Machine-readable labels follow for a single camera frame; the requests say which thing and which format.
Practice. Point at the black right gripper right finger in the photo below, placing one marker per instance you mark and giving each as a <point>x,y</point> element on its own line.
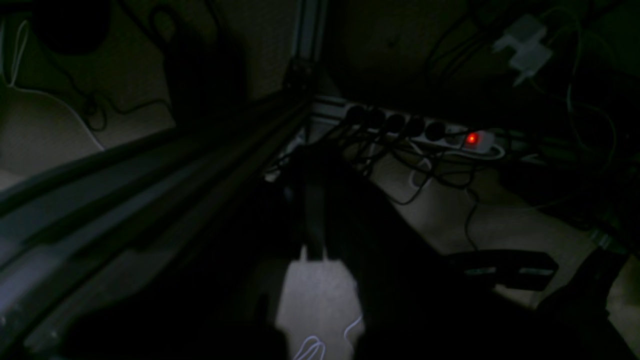
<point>513,269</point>

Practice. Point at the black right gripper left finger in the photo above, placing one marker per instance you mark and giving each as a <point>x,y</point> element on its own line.
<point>312,166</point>

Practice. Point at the white power adapter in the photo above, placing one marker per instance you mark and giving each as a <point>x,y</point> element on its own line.
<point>525,37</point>

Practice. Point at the white power strip red switch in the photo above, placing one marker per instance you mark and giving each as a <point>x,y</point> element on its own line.
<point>452,137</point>

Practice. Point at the aluminium frame rail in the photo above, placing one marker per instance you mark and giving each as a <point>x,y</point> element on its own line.
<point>116,219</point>

